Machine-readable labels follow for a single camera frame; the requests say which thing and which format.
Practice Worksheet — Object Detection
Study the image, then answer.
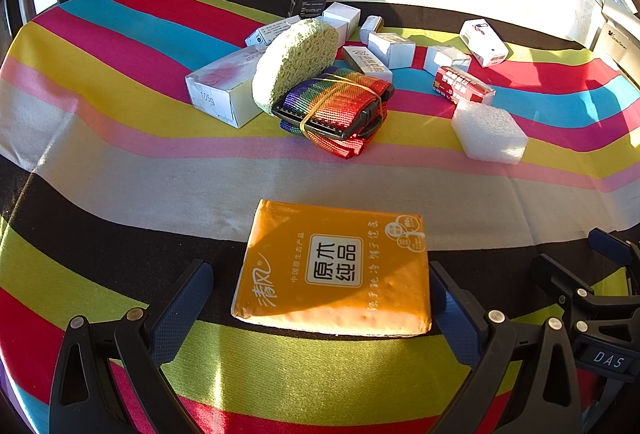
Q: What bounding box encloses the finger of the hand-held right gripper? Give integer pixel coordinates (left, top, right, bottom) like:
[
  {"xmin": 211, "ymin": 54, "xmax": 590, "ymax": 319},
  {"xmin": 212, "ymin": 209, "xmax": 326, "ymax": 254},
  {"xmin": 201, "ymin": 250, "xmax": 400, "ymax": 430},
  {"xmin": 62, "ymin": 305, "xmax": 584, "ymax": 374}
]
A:
[
  {"xmin": 530, "ymin": 253, "xmax": 603, "ymax": 345},
  {"xmin": 587, "ymin": 228, "xmax": 640, "ymax": 309}
]

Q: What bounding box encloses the striped colourful cloth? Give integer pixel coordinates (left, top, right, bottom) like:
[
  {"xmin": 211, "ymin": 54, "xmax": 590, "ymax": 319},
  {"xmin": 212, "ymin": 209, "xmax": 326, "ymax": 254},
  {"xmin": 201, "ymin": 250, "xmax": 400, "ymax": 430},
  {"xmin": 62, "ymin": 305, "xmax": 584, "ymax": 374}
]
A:
[{"xmin": 0, "ymin": 0, "xmax": 640, "ymax": 434}]

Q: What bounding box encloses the small silver box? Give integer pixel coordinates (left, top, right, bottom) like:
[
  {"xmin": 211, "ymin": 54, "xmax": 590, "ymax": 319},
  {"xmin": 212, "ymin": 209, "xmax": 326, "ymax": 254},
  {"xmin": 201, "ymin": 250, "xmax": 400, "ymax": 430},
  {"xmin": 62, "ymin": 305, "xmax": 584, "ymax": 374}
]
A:
[{"xmin": 360, "ymin": 15, "xmax": 384, "ymax": 45}]

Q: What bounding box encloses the orange tissue pack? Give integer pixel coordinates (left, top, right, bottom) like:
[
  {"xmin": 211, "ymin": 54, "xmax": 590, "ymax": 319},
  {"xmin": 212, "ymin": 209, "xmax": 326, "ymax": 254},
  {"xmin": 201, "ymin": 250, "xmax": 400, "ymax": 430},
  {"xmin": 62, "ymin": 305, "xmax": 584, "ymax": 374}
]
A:
[{"xmin": 230, "ymin": 199, "xmax": 433, "ymax": 339}]

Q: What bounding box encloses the holographic foil box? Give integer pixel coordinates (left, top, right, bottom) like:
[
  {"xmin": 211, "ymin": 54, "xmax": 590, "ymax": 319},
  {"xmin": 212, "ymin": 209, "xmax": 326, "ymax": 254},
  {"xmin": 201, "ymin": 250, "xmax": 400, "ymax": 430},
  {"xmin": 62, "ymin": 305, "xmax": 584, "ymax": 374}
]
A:
[{"xmin": 342, "ymin": 45, "xmax": 394, "ymax": 83}]

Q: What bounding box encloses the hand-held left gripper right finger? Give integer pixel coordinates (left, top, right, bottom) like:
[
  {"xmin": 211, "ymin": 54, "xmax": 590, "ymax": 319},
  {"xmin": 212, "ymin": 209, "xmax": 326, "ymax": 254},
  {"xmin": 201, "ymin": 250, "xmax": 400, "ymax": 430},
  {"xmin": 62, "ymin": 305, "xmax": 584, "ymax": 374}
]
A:
[{"xmin": 429, "ymin": 260, "xmax": 583, "ymax": 434}]

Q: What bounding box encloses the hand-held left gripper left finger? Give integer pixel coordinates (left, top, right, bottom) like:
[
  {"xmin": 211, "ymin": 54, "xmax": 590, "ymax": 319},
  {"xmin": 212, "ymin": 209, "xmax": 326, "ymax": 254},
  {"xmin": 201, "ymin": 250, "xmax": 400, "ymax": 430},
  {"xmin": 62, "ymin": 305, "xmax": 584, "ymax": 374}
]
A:
[{"xmin": 48, "ymin": 260, "xmax": 216, "ymax": 434}]

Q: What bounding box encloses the small silver-white box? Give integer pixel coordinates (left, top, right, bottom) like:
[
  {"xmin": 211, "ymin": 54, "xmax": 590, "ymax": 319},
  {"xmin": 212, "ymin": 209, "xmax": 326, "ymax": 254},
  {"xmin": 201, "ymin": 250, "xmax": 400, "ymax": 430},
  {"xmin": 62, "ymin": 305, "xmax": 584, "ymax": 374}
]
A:
[{"xmin": 423, "ymin": 46, "xmax": 472, "ymax": 77}]

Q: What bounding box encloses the white box blue red print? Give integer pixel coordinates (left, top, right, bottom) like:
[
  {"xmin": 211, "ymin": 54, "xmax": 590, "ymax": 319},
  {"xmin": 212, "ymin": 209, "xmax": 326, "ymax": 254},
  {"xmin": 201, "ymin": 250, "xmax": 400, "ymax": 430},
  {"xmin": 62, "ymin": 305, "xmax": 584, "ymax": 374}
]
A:
[{"xmin": 459, "ymin": 18, "xmax": 509, "ymax": 67}]

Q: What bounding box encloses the yellow-green sponge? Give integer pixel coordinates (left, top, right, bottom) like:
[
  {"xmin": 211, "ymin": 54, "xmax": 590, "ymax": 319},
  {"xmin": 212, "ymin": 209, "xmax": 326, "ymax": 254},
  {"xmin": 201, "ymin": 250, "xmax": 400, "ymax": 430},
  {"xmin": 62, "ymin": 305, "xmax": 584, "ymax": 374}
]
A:
[{"xmin": 251, "ymin": 18, "xmax": 340, "ymax": 115}]

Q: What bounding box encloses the rainbow luggage strap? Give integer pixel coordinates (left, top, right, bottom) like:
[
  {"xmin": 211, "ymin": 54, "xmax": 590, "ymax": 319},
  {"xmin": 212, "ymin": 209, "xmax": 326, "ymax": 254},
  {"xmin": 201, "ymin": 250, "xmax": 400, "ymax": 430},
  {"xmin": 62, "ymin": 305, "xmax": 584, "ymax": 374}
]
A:
[{"xmin": 271, "ymin": 68, "xmax": 396, "ymax": 162}]

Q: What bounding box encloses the large white pink box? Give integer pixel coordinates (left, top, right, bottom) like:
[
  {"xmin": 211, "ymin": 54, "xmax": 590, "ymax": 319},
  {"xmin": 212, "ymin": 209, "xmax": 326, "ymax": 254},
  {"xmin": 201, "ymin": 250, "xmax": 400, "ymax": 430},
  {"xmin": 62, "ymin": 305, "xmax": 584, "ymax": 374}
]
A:
[{"xmin": 185, "ymin": 44, "xmax": 268, "ymax": 129}]

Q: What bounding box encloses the plain white box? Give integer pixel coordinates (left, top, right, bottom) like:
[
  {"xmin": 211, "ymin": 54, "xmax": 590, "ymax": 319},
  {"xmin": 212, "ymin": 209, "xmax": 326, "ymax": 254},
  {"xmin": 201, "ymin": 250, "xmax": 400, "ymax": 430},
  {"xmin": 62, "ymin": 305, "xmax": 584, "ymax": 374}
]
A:
[{"xmin": 323, "ymin": 2, "xmax": 361, "ymax": 37}]

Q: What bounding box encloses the white foam block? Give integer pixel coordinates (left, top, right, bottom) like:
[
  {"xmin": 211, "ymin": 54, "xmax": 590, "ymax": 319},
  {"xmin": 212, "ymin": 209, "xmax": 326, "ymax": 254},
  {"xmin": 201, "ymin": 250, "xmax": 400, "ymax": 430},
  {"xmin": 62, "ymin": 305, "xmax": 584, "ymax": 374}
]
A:
[{"xmin": 451, "ymin": 102, "xmax": 529, "ymax": 165}]

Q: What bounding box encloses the silver-white logo box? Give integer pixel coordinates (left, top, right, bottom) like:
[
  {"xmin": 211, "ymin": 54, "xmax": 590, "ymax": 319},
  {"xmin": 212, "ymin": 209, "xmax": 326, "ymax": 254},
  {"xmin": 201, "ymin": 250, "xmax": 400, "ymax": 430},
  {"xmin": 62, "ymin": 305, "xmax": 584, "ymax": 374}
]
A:
[{"xmin": 367, "ymin": 32, "xmax": 417, "ymax": 70}]

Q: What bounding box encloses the silver box with text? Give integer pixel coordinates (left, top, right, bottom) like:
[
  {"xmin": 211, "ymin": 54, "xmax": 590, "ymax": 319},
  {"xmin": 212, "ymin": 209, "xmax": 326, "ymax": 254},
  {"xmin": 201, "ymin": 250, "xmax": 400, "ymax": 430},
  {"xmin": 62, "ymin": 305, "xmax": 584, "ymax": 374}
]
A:
[{"xmin": 244, "ymin": 16, "xmax": 301, "ymax": 49}]

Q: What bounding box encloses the white carton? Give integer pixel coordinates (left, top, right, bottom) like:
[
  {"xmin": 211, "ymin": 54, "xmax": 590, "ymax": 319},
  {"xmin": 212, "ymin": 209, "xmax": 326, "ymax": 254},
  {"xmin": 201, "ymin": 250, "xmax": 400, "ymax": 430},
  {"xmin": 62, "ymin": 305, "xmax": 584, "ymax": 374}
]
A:
[{"xmin": 592, "ymin": 0, "xmax": 640, "ymax": 64}]

